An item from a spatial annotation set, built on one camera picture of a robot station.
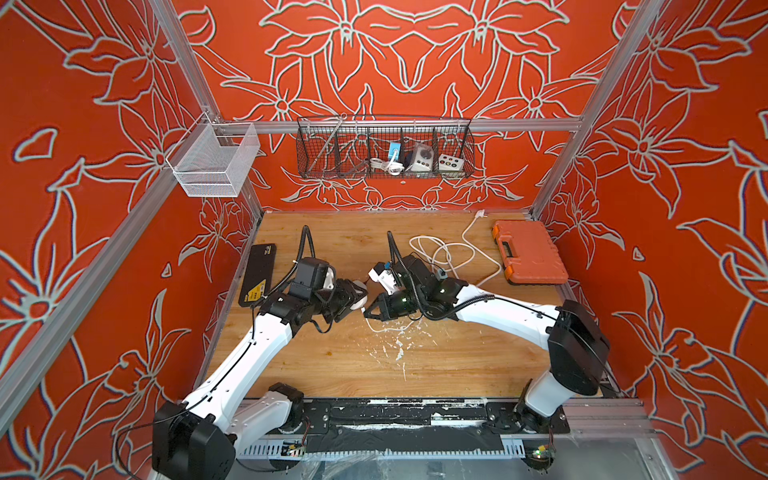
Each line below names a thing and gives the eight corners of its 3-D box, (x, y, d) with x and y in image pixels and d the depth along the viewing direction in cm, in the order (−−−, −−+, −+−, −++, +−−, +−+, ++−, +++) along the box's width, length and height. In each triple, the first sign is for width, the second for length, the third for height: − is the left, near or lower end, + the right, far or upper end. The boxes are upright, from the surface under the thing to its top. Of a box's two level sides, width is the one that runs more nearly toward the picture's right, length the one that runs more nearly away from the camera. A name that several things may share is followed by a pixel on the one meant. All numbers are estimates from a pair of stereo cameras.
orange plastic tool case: (509, 285, 99) (514, 277, 95) (490, 228, 116) (494, 220, 112) (565, 285, 99) (572, 277, 95) (538, 228, 116) (544, 219, 112)
